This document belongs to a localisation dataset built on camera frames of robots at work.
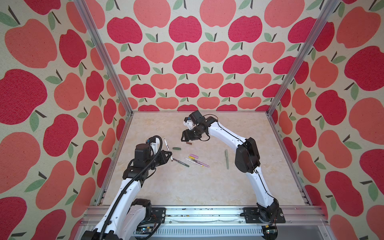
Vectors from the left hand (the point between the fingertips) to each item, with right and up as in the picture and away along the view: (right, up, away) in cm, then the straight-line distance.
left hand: (173, 154), depth 79 cm
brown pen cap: (+8, +3, +24) cm, 25 cm away
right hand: (+7, +7, +14) cm, 18 cm away
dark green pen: (+4, -8, +14) cm, 16 cm away
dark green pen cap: (0, 0, +22) cm, 22 cm away
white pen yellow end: (+12, -8, +14) cm, 20 cm away
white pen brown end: (-7, 0, +26) cm, 27 cm away
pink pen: (+16, -8, +14) cm, 23 cm away
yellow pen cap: (+10, -5, +17) cm, 20 cm away
